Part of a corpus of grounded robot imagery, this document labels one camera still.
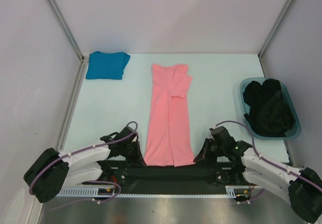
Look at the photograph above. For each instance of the black t shirt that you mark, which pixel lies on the black t shirt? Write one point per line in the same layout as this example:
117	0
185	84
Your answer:
269	115

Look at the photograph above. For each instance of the folded blue t shirt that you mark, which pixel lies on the folded blue t shirt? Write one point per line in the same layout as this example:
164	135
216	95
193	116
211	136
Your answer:
107	66

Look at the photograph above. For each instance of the white slotted cable duct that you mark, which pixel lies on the white slotted cable duct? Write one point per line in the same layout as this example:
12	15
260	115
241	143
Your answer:
147	192

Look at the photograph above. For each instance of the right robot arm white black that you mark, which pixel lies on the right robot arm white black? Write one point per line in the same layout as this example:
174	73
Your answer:
300	188

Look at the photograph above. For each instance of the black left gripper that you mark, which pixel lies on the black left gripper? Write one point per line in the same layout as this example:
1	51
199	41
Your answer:
137	159

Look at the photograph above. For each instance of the pink t shirt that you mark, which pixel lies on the pink t shirt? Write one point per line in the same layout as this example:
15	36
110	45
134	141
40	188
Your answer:
168	139

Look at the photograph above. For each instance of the right aluminium corner post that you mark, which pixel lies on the right aluminium corner post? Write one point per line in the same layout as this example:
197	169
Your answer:
277	24

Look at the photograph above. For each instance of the teal plastic basket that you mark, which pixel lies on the teal plastic basket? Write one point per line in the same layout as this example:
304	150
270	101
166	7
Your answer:
290	134

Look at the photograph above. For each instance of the left aluminium corner post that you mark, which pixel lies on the left aluminium corner post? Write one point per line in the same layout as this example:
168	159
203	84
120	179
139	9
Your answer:
65	28

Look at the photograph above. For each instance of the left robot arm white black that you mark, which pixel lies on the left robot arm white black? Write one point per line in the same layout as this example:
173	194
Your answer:
54	170

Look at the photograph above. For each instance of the aluminium corner post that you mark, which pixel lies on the aluminium corner post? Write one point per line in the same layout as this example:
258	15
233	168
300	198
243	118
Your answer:
65	28
277	24

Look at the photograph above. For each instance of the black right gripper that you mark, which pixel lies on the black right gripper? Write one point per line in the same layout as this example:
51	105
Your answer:
210	148

